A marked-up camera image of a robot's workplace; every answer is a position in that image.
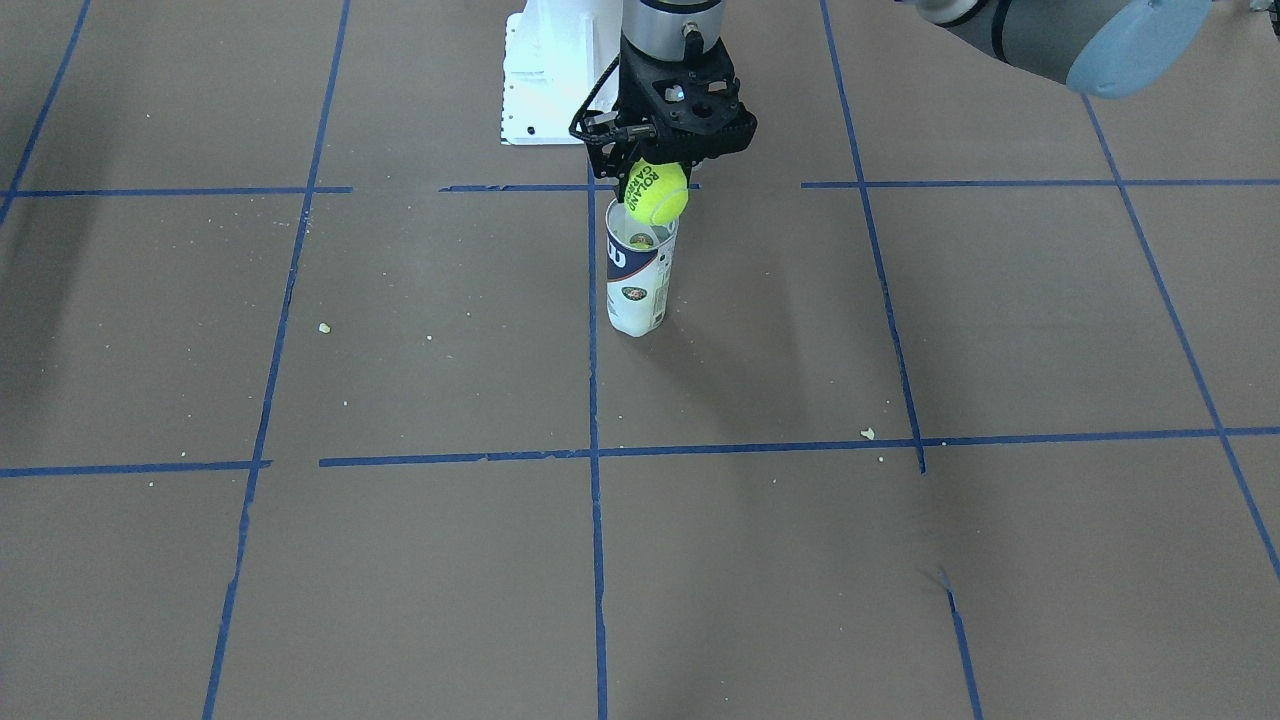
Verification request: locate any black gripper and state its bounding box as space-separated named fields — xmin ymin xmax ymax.
xmin=570 ymin=46 xmax=705 ymax=202

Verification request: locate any white pedestal column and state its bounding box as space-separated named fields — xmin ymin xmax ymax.
xmin=500 ymin=1 xmax=622 ymax=146

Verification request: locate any yellow tennis ball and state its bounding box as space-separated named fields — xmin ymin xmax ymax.
xmin=622 ymin=160 xmax=690 ymax=225

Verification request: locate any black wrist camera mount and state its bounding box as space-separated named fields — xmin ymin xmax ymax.
xmin=643 ymin=42 xmax=758 ymax=164

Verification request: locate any clear tennis ball can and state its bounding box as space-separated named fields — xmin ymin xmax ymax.
xmin=605 ymin=199 xmax=678 ymax=337

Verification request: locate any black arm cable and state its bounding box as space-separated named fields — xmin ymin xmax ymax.
xmin=568 ymin=56 xmax=623 ymax=141

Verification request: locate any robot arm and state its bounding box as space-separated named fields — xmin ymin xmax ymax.
xmin=568 ymin=1 xmax=1211 ymax=186

